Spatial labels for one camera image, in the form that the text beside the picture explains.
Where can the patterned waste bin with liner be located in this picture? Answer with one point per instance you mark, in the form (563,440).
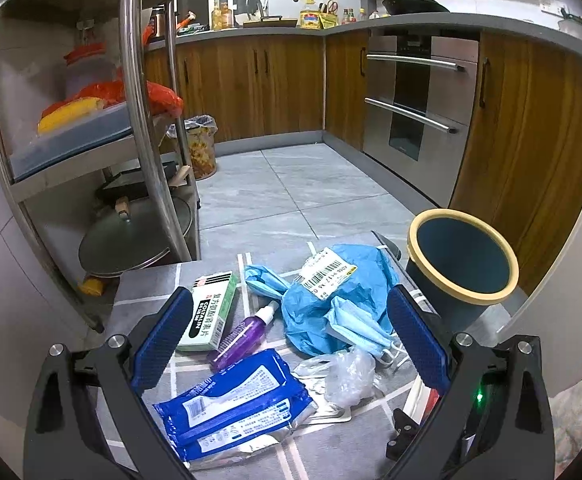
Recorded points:
(201,150)

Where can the silver blister pack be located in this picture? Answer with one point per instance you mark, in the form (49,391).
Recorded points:
(331,412)

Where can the blue wet wipes packet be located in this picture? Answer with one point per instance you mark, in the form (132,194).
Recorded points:
(231,405)

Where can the small yellow container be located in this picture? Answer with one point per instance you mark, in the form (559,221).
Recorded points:
(92,286)

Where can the grey mat with white lines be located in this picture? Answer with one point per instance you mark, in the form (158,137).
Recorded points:
(146,290)

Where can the yellow oil bottle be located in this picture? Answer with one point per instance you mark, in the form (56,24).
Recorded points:
(310,17)

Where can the white cloth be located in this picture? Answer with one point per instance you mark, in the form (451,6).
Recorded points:
(578,405)

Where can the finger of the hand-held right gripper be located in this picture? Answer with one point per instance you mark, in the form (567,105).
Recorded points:
(405,432)

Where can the dark grey plastic piece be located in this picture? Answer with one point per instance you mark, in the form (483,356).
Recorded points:
(387,247)

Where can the blue bin with yellow rim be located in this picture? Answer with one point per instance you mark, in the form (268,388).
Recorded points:
(461,255)

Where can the green and white medicine box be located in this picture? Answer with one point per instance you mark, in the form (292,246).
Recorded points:
(211,310)

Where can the steel pan lid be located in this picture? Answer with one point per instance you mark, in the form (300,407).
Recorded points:
(131,240)

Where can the red plastic bag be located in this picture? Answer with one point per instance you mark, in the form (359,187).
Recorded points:
(163,97)

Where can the purple spray bottle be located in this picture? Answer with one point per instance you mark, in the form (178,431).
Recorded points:
(241,340)

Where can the glass jar with yellow contents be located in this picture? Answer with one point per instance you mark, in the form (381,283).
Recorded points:
(222,17)

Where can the stainless steel rack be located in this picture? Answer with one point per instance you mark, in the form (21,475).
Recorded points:
(138,85)

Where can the yellow green box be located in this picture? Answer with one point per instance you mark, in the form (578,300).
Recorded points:
(329,21)

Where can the yellow food packet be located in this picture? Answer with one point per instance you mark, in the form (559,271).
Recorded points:
(66,115)

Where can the blue plastic bag with label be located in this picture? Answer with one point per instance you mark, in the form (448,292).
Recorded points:
(311,315)

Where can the kitchen faucet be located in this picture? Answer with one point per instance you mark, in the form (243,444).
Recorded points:
(256,2)

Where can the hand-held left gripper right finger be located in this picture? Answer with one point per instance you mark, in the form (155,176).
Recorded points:
(418,340)

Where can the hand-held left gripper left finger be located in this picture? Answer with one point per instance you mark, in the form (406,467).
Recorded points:
(163,340)

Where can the flat baking pan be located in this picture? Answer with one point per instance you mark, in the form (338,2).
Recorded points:
(271,22)

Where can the wooden base cabinet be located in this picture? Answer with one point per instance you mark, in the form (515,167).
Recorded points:
(251,85)
(531,150)
(346,90)

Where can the stainless steel built-in oven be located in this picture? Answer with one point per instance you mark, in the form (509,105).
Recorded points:
(411,110)

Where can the blue face mask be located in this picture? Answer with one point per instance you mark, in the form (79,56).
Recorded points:
(361,325)
(266,280)

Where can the white and red packet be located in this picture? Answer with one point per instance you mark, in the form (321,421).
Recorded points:
(423,397)

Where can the black griddle pan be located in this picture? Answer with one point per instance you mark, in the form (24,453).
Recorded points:
(136,180)

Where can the clear plastic storage box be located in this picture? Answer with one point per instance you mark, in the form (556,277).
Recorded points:
(71,145)

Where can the clear plastic bag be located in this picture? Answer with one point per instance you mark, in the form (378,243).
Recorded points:
(346,375)

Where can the plastic jar with red lid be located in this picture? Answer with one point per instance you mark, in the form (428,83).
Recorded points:
(88,75)

